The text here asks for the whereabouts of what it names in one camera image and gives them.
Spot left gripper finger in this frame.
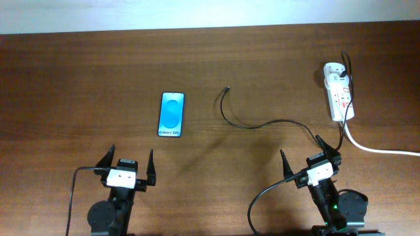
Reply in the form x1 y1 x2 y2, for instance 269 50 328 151
95 144 116 168
146 149 156 186

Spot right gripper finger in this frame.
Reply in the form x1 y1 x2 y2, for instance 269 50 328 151
280 149 294 180
315 135 340 157

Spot blue Galaxy smartphone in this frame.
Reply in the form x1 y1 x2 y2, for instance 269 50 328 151
157 92 185 137

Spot black charging cable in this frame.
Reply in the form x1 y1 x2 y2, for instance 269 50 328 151
220 51 355 151

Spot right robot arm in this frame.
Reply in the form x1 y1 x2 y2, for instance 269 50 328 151
280 136 384 236

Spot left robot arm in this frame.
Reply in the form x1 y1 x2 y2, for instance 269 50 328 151
87 146 156 235

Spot white USB charger plug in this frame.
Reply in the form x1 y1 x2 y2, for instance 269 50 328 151
324 73 349 90

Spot white power strip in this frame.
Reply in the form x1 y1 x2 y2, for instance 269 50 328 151
324 62 354 122

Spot white power strip cord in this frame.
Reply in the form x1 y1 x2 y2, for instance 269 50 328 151
342 120 420 157

